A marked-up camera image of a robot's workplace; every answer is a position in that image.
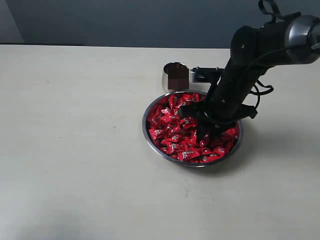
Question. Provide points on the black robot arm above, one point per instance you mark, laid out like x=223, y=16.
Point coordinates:
x=253, y=52

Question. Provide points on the steel bowl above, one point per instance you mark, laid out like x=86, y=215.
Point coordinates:
x=181, y=133

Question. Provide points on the red wrapped candy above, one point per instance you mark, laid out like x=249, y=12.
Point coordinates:
x=189, y=98
x=156, y=134
x=189, y=154

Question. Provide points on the stainless steel cup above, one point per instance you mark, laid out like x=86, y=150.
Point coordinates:
x=175, y=77

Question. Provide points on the red wrapped candy front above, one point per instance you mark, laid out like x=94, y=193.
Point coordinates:
x=189, y=154

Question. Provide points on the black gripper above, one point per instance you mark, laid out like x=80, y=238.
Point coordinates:
x=225, y=104

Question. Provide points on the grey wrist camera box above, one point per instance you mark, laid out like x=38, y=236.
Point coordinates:
x=205, y=74

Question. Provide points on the red wrapped candy top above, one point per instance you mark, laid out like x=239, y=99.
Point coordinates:
x=189, y=98

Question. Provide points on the red wrapped candy left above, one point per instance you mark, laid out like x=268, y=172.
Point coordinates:
x=156, y=134

